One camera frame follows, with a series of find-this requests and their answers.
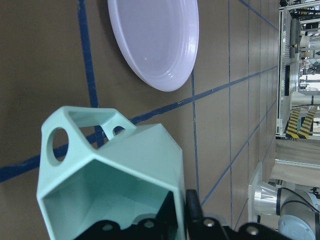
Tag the mint green faceted cup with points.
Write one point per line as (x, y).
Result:
(96, 165)

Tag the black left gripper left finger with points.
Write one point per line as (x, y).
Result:
(166, 219)

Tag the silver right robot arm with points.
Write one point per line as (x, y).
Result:
(298, 211)

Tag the lavender round plate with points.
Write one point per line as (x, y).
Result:
(159, 39)

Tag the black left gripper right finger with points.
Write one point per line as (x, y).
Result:
(194, 215)

